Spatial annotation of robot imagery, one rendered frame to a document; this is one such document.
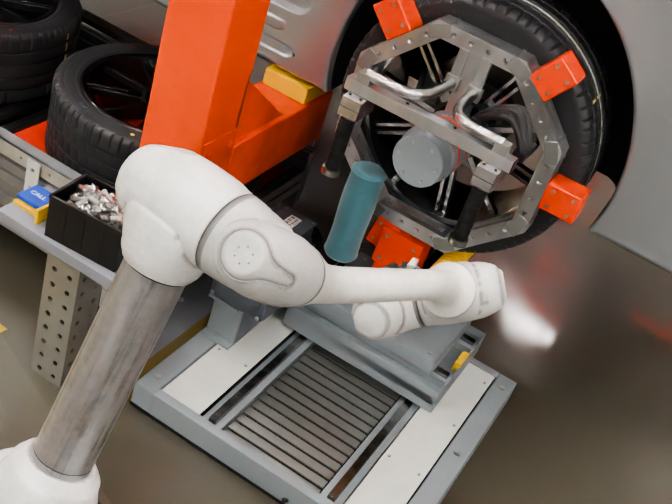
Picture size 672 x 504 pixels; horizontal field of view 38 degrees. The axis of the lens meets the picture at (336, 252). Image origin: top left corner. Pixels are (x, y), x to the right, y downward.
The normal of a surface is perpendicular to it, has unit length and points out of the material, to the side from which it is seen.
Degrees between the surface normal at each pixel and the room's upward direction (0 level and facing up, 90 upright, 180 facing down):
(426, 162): 90
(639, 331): 0
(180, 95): 90
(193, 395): 0
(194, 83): 90
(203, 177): 16
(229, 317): 90
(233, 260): 57
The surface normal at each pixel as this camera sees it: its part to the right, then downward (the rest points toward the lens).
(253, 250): -0.20, -0.06
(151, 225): -0.49, 0.15
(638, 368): 0.28, -0.79
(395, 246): -0.48, 0.39
